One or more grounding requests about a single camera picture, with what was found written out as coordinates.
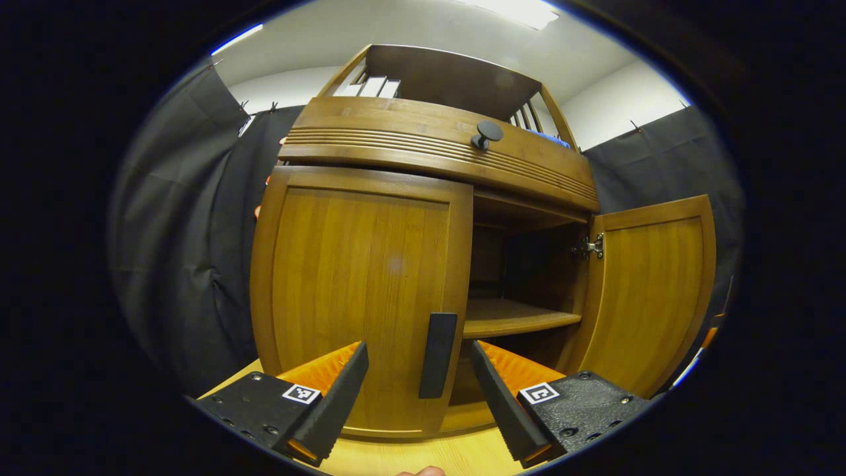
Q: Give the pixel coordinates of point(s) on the wooden double-door shoe cabinet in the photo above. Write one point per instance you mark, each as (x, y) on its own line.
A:
(456, 79)

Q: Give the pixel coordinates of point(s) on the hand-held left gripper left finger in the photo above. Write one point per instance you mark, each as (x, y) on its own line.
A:
(337, 406)

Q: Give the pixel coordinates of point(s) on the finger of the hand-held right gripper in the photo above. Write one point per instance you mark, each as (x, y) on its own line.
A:
(710, 335)

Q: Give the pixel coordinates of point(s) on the black round drawer knob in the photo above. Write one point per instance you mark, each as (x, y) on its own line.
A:
(489, 130)

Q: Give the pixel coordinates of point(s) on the wooden ribbed drawer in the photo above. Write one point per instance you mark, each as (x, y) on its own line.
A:
(396, 122)

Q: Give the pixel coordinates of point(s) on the blue folded cloth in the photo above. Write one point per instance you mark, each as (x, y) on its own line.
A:
(552, 139)

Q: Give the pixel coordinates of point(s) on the wooden inner shelf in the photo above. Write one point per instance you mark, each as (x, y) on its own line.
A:
(509, 317)

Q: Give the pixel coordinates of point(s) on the wooden shoe cabinet door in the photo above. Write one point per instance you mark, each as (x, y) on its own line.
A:
(651, 297)
(357, 264)

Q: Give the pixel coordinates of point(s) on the black backdrop cloth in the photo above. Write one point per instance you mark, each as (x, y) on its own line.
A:
(172, 231)

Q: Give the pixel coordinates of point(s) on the silver door hinge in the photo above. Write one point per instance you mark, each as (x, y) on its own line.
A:
(593, 247)

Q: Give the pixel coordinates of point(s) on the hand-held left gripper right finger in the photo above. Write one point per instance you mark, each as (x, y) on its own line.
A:
(505, 410)

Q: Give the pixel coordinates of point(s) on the white upright book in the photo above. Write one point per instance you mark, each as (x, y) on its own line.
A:
(373, 87)
(390, 89)
(351, 90)

